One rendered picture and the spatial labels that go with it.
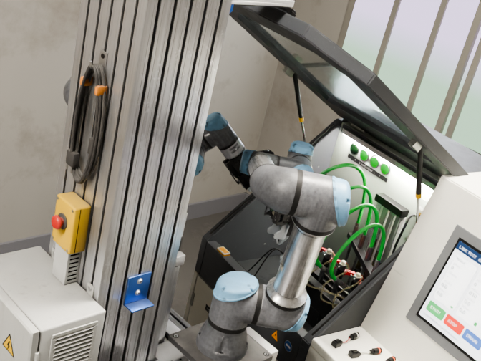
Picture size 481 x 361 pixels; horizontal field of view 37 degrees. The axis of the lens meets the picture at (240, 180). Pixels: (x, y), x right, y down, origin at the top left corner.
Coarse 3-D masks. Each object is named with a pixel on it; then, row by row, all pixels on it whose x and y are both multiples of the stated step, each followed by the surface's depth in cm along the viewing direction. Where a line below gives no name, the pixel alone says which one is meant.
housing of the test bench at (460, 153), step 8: (440, 136) 285; (448, 144) 278; (456, 144) 280; (448, 152) 268; (456, 152) 271; (464, 152) 273; (472, 152) 275; (456, 160) 261; (464, 160) 263; (472, 160) 266; (480, 160) 268; (464, 168) 255; (472, 168) 257; (480, 168) 259
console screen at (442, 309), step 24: (456, 240) 221; (480, 240) 215; (456, 264) 220; (480, 264) 214; (432, 288) 224; (456, 288) 218; (480, 288) 212; (408, 312) 230; (432, 312) 223; (456, 312) 217; (480, 312) 211; (432, 336) 222; (456, 336) 216; (480, 336) 210; (480, 360) 209
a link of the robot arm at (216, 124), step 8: (216, 112) 230; (208, 120) 229; (216, 120) 227; (224, 120) 229; (208, 128) 228; (216, 128) 228; (224, 128) 229; (208, 136) 229; (216, 136) 229; (224, 136) 229; (232, 136) 231; (216, 144) 231; (224, 144) 231; (232, 144) 231
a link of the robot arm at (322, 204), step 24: (312, 192) 169; (336, 192) 170; (312, 216) 172; (336, 216) 171; (312, 240) 178; (288, 264) 186; (312, 264) 186; (264, 288) 199; (288, 288) 190; (264, 312) 196; (288, 312) 194
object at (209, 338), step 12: (204, 324) 205; (204, 336) 202; (216, 336) 199; (228, 336) 199; (240, 336) 201; (204, 348) 201; (216, 348) 199; (228, 348) 199; (240, 348) 202; (216, 360) 200; (228, 360) 200
